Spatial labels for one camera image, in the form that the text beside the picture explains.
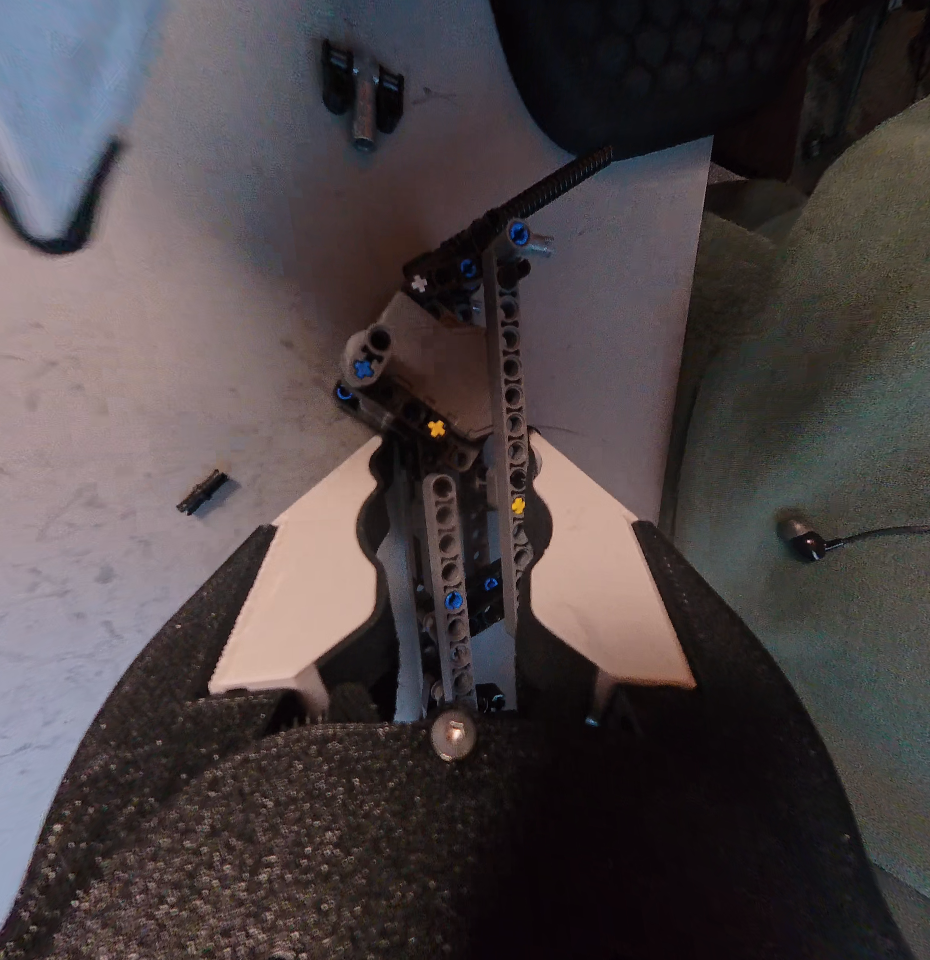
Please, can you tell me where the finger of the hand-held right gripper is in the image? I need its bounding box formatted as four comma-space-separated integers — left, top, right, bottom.
0, 0, 166, 256

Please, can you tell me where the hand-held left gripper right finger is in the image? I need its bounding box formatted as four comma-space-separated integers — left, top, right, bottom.
521, 435, 697, 726

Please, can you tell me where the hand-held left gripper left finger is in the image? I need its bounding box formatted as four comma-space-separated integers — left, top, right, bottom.
208, 435, 394, 714

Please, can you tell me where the grey black toy chassis assembly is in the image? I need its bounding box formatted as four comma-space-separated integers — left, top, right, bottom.
336, 144, 614, 721

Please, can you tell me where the small black grey connector assembly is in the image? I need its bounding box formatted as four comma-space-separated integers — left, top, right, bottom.
320, 39, 406, 154

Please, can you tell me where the grey desk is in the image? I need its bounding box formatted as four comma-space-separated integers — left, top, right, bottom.
0, 0, 715, 939

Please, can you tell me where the black toy pin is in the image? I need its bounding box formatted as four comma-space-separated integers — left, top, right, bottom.
176, 469, 230, 517

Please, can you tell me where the black textured chair cushion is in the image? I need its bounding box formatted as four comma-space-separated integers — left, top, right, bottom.
491, 0, 811, 163

